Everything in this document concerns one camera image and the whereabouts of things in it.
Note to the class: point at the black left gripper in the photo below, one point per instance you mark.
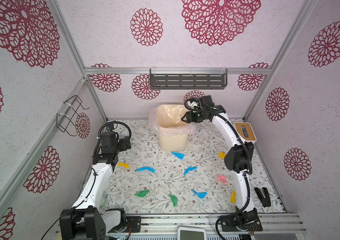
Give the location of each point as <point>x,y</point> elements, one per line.
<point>123,146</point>

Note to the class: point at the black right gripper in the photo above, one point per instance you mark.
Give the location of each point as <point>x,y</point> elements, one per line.
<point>190,117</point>

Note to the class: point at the cream trash bin with bag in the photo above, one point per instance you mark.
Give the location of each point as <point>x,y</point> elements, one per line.
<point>165,120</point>

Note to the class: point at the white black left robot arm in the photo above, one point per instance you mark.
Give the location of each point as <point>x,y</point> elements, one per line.
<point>83,220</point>

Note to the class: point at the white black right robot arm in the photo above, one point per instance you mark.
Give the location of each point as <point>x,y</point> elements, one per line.
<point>238,161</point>

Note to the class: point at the yellow paper scrap left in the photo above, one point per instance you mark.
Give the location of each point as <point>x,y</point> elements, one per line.
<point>124,165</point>

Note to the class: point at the yellow paper scrap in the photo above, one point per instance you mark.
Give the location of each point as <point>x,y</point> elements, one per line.
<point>222,155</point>
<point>233,197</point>
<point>124,165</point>

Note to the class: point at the blue paper scrap left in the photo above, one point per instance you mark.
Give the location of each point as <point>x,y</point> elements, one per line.
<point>146,169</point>

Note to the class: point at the blue paper scrap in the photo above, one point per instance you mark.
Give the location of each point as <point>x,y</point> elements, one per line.
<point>146,169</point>
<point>179,155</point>
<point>189,169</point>
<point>200,195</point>

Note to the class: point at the white tissue box wooden lid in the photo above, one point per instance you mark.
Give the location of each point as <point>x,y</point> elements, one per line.
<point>246,132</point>

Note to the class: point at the yellow paper scrap upper right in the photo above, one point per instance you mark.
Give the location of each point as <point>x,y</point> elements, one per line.
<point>222,155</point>

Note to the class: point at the blue paper scrap top centre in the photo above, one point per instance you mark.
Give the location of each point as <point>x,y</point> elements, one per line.
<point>179,155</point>

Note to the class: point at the green paper scrap left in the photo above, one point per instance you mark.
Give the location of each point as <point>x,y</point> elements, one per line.
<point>142,194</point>

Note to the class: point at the green paper scrap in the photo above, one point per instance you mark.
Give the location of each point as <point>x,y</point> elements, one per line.
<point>142,194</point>
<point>173,199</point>

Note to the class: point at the blue paper scrap middle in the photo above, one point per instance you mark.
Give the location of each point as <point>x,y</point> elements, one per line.
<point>189,169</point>

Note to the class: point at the pink paper scrap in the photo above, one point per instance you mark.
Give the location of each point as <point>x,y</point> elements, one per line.
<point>222,179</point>

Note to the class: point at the green paper scrap lower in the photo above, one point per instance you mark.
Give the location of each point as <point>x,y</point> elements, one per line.
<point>173,199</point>

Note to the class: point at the blue paper scrap lower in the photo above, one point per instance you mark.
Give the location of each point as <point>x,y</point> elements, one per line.
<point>200,195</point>

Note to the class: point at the yellow paper scrap lower right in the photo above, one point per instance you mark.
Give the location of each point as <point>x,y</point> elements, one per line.
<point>233,197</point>

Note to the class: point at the black brush holder stand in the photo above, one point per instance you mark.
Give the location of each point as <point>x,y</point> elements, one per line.
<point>264,197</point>

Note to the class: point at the white digital clock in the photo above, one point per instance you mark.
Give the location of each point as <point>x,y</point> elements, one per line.
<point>191,233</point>

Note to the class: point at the black wire wall rack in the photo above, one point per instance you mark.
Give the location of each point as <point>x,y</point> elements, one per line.
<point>66,121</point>

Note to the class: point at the dark grey wall shelf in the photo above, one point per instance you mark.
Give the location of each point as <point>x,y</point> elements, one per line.
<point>191,81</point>

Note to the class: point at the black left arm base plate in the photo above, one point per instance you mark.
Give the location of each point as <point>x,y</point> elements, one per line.
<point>128,225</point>

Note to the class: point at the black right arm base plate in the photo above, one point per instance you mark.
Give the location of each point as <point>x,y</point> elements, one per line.
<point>245,222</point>

